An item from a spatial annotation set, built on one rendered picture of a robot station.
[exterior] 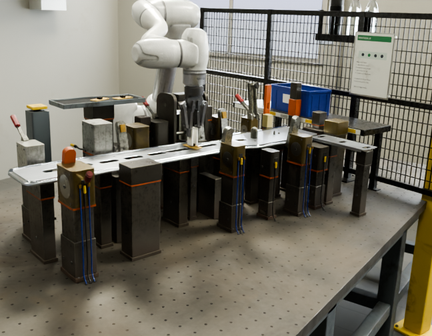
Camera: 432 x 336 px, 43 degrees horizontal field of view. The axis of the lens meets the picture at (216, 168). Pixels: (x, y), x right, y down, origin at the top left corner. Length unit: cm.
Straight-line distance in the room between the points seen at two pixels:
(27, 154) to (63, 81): 365
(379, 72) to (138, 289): 162
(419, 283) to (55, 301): 183
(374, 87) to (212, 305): 154
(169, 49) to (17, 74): 336
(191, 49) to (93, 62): 385
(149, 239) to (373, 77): 143
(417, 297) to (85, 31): 411
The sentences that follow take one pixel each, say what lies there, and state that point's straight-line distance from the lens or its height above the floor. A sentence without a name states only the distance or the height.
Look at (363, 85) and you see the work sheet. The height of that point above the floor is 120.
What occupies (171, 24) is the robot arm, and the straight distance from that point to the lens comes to 261.
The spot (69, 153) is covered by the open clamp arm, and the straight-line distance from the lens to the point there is 172.
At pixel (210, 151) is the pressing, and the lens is 213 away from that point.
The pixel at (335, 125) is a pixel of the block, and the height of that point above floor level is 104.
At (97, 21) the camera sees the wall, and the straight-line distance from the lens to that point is 588.
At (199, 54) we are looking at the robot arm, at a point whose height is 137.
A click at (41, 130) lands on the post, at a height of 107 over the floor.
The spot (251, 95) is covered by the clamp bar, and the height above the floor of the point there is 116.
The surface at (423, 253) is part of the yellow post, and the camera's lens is 284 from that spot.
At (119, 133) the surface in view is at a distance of 213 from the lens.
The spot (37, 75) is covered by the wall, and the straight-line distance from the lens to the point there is 540.
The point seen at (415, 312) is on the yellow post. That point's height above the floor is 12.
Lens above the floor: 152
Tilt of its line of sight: 16 degrees down
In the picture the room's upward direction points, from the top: 2 degrees clockwise
